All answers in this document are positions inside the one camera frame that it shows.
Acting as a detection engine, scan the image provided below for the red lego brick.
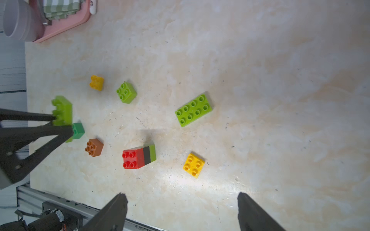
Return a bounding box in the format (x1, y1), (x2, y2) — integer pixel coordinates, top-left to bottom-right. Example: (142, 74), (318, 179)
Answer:
(122, 147), (145, 169)

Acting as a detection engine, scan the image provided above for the dark green lego brick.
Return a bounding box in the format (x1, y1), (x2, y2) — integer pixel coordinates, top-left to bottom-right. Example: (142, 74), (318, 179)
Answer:
(72, 123), (85, 140)

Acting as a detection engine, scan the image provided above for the small yellow lego brick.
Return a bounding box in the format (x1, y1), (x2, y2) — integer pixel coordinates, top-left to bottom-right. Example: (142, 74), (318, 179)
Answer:
(89, 75), (105, 91)

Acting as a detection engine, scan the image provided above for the brown lego brick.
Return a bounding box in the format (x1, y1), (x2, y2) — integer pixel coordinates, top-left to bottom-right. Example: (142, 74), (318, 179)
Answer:
(85, 139), (104, 157)

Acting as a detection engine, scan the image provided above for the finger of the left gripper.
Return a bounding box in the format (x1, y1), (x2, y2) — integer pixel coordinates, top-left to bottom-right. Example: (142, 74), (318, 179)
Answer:
(0, 125), (74, 184)
(0, 108), (56, 121)

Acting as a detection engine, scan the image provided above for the green checkered cloth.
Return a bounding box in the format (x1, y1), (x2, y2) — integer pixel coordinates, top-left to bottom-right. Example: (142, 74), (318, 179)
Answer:
(43, 0), (84, 20)

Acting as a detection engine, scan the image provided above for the lime square lego brick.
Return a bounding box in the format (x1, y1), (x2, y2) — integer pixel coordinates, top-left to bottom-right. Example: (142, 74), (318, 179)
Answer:
(149, 144), (157, 162)

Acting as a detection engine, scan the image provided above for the pink tray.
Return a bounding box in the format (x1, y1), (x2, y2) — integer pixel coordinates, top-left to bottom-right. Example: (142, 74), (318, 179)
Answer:
(28, 1), (98, 43)

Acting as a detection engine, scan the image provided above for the long lime lego brick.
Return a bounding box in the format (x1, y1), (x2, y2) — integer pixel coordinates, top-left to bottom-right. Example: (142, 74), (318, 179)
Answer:
(52, 95), (73, 126)

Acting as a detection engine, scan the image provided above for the small lime lego brick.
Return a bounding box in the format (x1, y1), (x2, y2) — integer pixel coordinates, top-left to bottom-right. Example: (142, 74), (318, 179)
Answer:
(116, 81), (137, 104)

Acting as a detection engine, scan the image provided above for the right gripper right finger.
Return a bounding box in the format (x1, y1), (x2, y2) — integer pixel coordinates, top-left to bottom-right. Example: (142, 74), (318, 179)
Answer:
(238, 192), (286, 231)

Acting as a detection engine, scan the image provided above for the black lego brick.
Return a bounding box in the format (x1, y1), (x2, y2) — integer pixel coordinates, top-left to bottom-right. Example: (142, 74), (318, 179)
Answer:
(143, 146), (151, 165)

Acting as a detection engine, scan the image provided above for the long lime lego plate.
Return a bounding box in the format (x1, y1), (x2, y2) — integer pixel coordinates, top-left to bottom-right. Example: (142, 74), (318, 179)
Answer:
(175, 94), (213, 128)

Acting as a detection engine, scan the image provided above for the yellow square lego brick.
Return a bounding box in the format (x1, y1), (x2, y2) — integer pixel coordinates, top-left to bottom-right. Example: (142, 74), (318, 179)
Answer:
(183, 153), (205, 179)

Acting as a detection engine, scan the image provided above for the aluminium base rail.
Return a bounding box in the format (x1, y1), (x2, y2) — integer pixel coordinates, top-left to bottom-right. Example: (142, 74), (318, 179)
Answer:
(17, 186), (159, 231)

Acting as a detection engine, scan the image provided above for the front lavender bowl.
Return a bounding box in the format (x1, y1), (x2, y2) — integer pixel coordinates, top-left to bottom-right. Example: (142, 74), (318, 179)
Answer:
(3, 1), (44, 42)

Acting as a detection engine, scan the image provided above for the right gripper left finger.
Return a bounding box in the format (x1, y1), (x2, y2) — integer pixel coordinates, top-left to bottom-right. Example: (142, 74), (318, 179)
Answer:
(81, 193), (128, 231)

